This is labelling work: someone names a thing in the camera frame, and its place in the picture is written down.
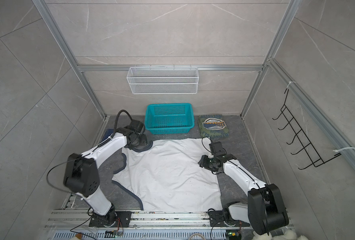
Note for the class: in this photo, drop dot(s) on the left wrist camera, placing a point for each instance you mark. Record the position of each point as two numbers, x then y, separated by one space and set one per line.
137 127

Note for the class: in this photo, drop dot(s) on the green tank top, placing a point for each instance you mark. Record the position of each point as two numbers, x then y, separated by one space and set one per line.
213 126

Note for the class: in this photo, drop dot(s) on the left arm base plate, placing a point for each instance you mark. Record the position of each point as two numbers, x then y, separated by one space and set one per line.
111 220

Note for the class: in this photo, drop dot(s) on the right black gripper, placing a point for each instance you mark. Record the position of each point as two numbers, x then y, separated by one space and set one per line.
204 159

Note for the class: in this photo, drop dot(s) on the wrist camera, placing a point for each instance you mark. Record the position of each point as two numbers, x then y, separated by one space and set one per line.
137 127
217 149

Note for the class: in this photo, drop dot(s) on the white plush toy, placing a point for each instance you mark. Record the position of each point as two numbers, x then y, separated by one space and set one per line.
288 235

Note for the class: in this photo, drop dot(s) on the teal plastic basket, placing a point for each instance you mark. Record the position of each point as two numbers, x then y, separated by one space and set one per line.
161 119

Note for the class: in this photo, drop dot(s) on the blue book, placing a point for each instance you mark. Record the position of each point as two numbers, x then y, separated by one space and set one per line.
107 139

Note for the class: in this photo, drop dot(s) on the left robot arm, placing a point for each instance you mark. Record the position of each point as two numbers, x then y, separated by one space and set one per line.
81 172

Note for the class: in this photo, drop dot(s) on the white wire mesh shelf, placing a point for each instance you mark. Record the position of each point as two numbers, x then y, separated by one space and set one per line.
163 80

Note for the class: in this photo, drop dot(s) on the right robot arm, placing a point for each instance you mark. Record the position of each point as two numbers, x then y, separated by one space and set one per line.
264 211

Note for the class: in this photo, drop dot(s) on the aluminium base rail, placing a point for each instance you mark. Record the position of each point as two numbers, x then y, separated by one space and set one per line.
69 218

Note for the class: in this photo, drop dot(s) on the black wire hook rack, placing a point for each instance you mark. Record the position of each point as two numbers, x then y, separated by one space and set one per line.
301 137

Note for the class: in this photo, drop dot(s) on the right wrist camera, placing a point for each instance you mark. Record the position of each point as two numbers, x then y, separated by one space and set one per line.
217 149

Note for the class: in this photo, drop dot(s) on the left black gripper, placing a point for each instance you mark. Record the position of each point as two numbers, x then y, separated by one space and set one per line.
145 142

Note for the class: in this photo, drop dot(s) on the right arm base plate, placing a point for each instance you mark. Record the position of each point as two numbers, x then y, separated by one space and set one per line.
223 219

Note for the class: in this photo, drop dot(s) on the white patterned tank top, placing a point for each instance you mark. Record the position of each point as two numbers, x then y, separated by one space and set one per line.
167 177

